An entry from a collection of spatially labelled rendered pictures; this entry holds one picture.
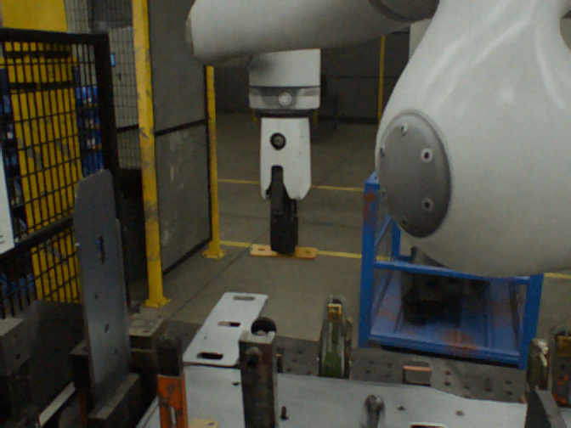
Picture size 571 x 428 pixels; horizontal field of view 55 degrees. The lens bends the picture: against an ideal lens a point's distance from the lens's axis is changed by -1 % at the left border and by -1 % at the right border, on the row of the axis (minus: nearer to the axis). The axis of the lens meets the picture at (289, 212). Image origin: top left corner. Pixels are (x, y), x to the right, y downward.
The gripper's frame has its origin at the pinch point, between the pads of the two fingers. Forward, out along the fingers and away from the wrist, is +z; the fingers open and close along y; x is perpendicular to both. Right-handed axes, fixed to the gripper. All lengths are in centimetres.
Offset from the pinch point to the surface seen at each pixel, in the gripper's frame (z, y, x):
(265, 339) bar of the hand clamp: 6.2, -16.8, -0.9
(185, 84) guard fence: -7, 287, 115
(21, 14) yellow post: -31, 43, 63
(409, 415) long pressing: 27.5, 3.3, -17.5
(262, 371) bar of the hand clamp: 10.0, -16.8, -0.6
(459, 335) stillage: 109, 191, -54
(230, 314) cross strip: 27.3, 30.7, 16.2
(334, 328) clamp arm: 20.8, 15.6, -5.6
